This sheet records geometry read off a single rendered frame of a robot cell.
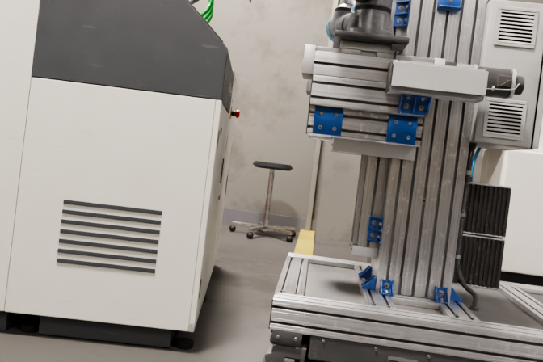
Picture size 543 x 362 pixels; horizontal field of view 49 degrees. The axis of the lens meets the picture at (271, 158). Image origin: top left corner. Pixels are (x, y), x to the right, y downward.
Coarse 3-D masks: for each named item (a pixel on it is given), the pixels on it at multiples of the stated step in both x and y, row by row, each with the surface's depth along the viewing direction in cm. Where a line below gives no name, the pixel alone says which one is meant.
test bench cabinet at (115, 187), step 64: (64, 128) 179; (128, 128) 180; (192, 128) 181; (64, 192) 180; (128, 192) 180; (192, 192) 181; (64, 256) 180; (128, 256) 180; (192, 256) 181; (64, 320) 183; (128, 320) 181; (192, 320) 182
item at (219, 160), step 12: (228, 120) 246; (216, 156) 187; (216, 168) 196; (216, 180) 205; (216, 192) 216; (216, 204) 228; (216, 216) 240; (204, 252) 189; (204, 264) 198; (204, 276) 208; (204, 288) 219
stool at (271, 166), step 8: (272, 168) 440; (280, 168) 440; (288, 168) 444; (272, 176) 452; (272, 184) 453; (264, 216) 453; (232, 224) 456; (240, 224) 455; (248, 224) 454; (264, 224) 453; (248, 232) 431; (280, 232) 441; (288, 232) 436; (288, 240) 435
